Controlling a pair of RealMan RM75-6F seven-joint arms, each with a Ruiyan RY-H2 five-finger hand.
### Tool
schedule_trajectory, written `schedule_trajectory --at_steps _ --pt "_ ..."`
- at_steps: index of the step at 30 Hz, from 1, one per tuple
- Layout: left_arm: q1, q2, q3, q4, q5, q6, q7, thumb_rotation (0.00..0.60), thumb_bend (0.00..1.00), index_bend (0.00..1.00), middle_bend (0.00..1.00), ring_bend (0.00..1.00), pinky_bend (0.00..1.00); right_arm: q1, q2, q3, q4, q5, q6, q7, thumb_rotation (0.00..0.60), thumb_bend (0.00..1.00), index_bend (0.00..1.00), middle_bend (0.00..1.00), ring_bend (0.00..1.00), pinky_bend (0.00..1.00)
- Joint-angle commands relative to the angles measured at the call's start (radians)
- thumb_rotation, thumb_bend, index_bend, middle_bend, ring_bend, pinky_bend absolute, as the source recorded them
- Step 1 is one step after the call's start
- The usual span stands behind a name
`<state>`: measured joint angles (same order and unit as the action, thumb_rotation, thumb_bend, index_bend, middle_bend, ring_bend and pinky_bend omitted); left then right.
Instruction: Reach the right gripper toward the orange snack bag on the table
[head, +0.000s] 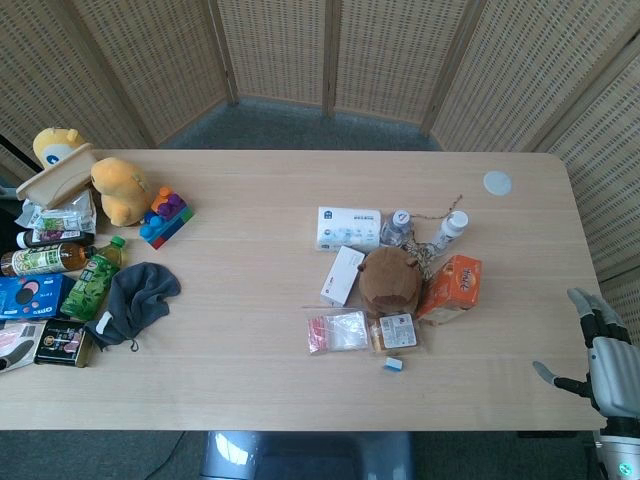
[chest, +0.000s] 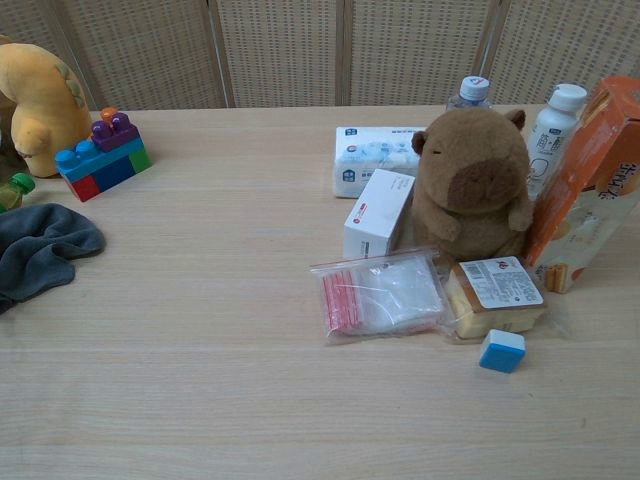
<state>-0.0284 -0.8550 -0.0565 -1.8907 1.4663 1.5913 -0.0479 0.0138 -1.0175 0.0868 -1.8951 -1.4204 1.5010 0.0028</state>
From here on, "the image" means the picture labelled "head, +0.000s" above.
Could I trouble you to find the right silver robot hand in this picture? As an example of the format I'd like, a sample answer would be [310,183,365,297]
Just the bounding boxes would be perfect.
[531,287,640,416]

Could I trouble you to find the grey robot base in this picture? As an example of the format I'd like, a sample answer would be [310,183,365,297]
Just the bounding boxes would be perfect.
[198,430,416,480]

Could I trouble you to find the dark bottle with fruit label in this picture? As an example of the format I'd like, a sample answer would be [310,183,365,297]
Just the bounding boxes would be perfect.
[15,228,96,250]

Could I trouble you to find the orange snack box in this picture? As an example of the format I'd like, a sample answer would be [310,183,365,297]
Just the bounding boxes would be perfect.
[416,254,484,324]

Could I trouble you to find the white pill bottle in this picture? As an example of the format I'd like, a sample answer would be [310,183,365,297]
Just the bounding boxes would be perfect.
[433,210,470,250]

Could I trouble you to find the packaged bread snack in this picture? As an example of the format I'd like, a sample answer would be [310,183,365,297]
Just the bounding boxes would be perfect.
[367,312,420,357]

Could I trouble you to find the brown plush toy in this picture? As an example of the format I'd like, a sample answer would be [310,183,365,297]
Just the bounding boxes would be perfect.
[357,245,424,317]

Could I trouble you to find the clear water bottle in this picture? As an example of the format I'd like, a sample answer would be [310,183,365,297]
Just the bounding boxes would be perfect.
[380,209,414,248]

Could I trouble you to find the clear zip bag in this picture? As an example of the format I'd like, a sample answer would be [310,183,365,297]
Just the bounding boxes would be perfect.
[306,309,371,356]

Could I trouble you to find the white flat box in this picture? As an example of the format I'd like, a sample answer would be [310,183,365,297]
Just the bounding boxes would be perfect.
[319,245,367,308]

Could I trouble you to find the white tissue pack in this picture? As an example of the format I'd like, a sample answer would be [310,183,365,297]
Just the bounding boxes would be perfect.
[314,206,383,254]

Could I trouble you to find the woven folding screen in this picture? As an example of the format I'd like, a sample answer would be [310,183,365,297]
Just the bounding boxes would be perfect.
[0,0,640,346]

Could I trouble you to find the colourful building blocks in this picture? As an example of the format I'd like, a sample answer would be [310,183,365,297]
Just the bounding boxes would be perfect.
[139,186,197,251]

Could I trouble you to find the dark grey cloth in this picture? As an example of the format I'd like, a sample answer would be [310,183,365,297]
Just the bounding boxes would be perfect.
[84,261,182,352]

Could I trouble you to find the orange plush toy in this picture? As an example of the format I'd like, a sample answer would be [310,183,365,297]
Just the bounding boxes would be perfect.
[90,157,153,227]

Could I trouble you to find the green tea bottle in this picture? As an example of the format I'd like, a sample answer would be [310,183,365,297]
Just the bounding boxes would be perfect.
[59,235,127,322]

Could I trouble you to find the black gold tin box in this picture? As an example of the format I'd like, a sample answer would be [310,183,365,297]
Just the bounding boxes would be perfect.
[32,318,96,369]

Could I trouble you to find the silver foil snack bag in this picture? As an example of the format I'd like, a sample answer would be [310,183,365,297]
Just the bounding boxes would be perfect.
[58,189,98,236]

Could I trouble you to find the brown tea bottle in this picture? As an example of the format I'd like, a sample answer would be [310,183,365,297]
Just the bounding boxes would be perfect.
[0,243,97,278]

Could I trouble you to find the white green snack packet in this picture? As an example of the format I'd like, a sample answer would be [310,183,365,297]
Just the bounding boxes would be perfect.
[13,198,84,234]

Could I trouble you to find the beige wooden box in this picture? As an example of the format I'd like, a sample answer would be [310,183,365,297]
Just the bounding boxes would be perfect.
[15,142,97,210]

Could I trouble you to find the blue cookie box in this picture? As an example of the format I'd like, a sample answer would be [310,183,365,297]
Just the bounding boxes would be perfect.
[0,272,77,321]

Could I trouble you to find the pink white package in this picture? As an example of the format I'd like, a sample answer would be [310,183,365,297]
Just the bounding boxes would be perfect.
[0,320,47,374]

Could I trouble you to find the yellow plush toy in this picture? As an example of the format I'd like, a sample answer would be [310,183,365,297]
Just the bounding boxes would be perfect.
[32,127,84,171]

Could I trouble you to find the braided rope string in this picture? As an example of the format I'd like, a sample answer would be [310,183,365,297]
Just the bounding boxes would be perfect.
[402,194,464,281]

